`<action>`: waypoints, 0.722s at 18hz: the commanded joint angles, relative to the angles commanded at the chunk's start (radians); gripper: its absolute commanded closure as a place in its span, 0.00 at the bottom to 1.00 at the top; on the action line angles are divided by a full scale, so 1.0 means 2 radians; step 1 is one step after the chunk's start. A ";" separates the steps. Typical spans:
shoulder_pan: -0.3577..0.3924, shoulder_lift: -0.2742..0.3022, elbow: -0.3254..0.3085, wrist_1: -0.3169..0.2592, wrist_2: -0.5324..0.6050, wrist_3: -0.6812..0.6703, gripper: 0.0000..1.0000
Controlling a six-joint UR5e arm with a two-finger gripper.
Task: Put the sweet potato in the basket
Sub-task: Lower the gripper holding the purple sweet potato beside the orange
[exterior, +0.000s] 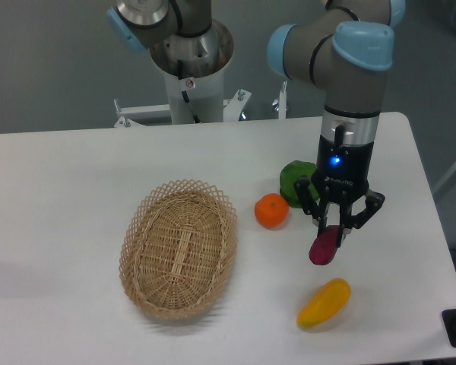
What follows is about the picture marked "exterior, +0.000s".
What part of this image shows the white metal base frame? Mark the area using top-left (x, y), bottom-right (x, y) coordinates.
top-left (113, 80), bottom-right (290, 128)

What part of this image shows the yellow mango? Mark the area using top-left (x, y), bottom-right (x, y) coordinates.
top-left (296, 278), bottom-right (352, 329)

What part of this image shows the woven wicker basket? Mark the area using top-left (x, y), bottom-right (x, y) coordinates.
top-left (119, 179), bottom-right (238, 320)

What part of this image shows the purple sweet potato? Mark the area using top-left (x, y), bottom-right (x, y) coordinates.
top-left (309, 225), bottom-right (340, 265)

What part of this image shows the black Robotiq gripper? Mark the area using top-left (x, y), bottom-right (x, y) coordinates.
top-left (294, 137), bottom-right (385, 247)

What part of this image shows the green bok choy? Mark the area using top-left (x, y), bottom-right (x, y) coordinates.
top-left (279, 160), bottom-right (316, 208)

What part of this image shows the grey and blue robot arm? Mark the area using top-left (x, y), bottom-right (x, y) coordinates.
top-left (107, 1), bottom-right (406, 248)

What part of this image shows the orange mandarin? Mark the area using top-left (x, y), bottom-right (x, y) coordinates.
top-left (254, 193), bottom-right (290, 229)

